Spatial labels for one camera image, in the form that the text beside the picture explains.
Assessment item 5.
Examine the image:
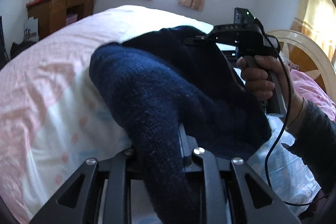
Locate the navy striped knitted sweater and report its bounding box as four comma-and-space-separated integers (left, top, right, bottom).
89, 26, 271, 223

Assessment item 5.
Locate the dark sleeved right forearm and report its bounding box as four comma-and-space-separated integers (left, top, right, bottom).
282, 100, 335, 194

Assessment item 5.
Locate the person's right hand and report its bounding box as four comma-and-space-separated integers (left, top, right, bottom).
236, 56, 304, 127

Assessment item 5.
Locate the white patterned pillow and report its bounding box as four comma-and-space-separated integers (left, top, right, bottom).
280, 51, 299, 72

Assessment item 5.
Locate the cream and orange headboard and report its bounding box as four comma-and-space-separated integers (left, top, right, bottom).
269, 30, 335, 100

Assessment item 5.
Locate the side window orange curtain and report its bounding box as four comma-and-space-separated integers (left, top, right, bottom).
291, 0, 335, 61

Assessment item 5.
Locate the pink pillow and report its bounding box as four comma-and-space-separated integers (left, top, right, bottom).
290, 69, 335, 122

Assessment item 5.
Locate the pink and blue bed sheet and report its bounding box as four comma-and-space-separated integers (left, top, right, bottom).
0, 4, 322, 224

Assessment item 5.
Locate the white paper bag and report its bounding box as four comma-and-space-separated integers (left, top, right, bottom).
23, 17, 39, 42

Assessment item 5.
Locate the brown wooden desk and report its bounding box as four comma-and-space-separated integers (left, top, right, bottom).
26, 0, 95, 40

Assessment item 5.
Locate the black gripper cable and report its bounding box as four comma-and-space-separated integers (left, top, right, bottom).
253, 17, 329, 208

